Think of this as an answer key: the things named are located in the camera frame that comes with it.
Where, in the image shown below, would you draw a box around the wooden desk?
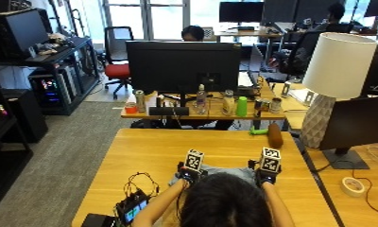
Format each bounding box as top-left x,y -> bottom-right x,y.
120,79 -> 288,121

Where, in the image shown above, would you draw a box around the person's left hand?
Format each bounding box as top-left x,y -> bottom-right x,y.
176,161 -> 208,186

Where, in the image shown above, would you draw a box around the the person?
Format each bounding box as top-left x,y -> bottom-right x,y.
131,159 -> 296,227

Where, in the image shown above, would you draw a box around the silver drink can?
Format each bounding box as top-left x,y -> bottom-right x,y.
133,89 -> 148,114

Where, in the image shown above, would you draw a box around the green handle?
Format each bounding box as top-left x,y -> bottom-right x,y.
248,126 -> 270,137

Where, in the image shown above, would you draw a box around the clear plastic bottle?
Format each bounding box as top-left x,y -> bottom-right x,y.
196,83 -> 208,115

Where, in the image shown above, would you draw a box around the thin red-black cable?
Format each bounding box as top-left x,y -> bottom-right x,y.
309,162 -> 378,217

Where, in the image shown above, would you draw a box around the white marker cube glove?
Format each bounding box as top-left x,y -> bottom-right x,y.
183,148 -> 205,174
258,147 -> 282,174

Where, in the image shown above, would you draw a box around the black cabinet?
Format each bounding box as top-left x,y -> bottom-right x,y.
2,88 -> 50,144

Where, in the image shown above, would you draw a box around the small glass jar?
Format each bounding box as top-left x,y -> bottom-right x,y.
270,96 -> 284,114

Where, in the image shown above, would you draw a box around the white lamp shade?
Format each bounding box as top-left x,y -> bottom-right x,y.
301,31 -> 378,100

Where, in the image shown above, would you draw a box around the person's right hand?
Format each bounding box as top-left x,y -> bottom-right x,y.
248,159 -> 280,187

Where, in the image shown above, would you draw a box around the blue-grey cloth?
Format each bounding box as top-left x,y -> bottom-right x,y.
168,164 -> 258,187

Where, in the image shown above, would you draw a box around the white faceted lamp base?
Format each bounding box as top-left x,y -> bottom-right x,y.
298,94 -> 338,149

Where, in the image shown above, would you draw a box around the thin black cable bundle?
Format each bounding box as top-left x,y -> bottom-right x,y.
123,171 -> 161,201

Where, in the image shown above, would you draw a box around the black box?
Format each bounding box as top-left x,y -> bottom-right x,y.
80,213 -> 117,227

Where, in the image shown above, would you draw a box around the small recorder with lit screen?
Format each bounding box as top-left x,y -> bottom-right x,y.
113,189 -> 152,225

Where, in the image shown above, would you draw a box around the black metal shelf rack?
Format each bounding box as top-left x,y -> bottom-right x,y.
0,36 -> 103,116

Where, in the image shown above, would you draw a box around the large black monitor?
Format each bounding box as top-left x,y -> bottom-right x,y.
125,40 -> 244,108

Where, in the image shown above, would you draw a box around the black distant monitor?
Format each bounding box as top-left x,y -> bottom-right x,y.
218,1 -> 266,24

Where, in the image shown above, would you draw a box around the white tape roll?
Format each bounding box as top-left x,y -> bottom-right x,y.
339,176 -> 366,199

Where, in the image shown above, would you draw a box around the computer tower with coloured lights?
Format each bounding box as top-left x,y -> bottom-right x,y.
28,69 -> 80,110

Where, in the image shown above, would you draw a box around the office chair with red seat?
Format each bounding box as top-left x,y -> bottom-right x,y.
103,26 -> 135,100

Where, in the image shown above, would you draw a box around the black speaker bar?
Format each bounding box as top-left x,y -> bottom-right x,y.
148,106 -> 191,116

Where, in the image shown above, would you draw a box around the black office chair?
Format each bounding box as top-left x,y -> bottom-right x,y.
277,30 -> 325,81

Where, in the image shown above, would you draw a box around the white marker cube right glove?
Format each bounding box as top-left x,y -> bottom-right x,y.
258,147 -> 282,174

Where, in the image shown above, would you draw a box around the black monitor on square stand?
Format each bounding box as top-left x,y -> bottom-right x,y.
319,95 -> 378,170

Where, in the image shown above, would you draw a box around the brown cylinder roller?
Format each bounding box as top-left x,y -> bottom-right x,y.
268,123 -> 285,149

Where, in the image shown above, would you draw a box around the dark drink can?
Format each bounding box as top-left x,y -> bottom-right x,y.
253,98 -> 265,118

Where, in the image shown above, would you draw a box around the white marker cube left glove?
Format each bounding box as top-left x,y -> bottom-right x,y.
183,148 -> 205,174

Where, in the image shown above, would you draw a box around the green plastic cup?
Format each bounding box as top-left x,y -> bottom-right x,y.
234,96 -> 249,118

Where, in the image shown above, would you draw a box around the black monitor on rack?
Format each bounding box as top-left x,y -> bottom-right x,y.
0,8 -> 51,61

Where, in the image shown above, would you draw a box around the silver stand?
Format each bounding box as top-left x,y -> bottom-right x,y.
280,80 -> 293,99

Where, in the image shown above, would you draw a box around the red bowl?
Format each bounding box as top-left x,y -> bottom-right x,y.
124,102 -> 139,114

